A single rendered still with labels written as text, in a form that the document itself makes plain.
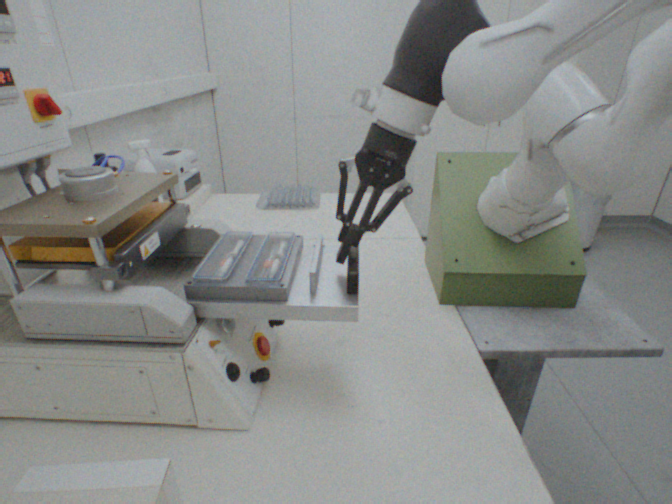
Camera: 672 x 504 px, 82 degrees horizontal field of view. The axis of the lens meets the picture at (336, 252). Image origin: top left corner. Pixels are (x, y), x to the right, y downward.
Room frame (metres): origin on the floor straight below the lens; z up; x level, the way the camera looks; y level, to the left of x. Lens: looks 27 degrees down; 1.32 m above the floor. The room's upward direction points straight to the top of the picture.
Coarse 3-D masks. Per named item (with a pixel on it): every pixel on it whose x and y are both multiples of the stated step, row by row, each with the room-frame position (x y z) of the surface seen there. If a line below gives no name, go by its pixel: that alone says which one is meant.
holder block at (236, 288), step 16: (256, 240) 0.69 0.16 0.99; (240, 272) 0.56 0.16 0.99; (288, 272) 0.56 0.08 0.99; (192, 288) 0.52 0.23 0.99; (208, 288) 0.52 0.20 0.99; (224, 288) 0.52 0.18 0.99; (240, 288) 0.52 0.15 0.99; (256, 288) 0.52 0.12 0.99; (272, 288) 0.52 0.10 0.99; (288, 288) 0.53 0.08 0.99
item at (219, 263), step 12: (228, 240) 0.67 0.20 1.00; (240, 240) 0.67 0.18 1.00; (216, 252) 0.62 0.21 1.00; (228, 252) 0.62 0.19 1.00; (240, 252) 0.62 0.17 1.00; (204, 264) 0.57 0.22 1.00; (216, 264) 0.57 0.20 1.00; (228, 264) 0.57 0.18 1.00; (204, 276) 0.53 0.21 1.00; (216, 276) 0.53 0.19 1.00
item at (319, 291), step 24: (312, 264) 0.56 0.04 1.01; (336, 264) 0.64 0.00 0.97; (312, 288) 0.54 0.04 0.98; (336, 288) 0.55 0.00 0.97; (216, 312) 0.51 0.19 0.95; (240, 312) 0.51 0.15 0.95; (264, 312) 0.51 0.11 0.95; (288, 312) 0.51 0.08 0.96; (312, 312) 0.50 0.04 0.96; (336, 312) 0.50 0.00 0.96
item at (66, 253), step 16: (144, 208) 0.70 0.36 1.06; (160, 208) 0.70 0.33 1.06; (128, 224) 0.62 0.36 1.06; (144, 224) 0.62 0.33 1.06; (32, 240) 0.55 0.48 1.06; (48, 240) 0.55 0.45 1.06; (64, 240) 0.55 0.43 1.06; (80, 240) 0.55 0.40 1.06; (112, 240) 0.55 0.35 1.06; (128, 240) 0.56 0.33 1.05; (16, 256) 0.53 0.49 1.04; (32, 256) 0.53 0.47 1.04; (48, 256) 0.53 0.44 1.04; (64, 256) 0.53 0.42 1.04; (80, 256) 0.53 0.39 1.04; (112, 256) 0.53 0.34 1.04
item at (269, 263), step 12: (276, 240) 0.67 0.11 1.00; (288, 240) 0.67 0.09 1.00; (264, 252) 0.62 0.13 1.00; (276, 252) 0.62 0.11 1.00; (288, 252) 0.62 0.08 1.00; (264, 264) 0.57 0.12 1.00; (276, 264) 0.57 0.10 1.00; (252, 276) 0.54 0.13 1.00; (264, 276) 0.54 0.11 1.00; (276, 276) 0.54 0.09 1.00
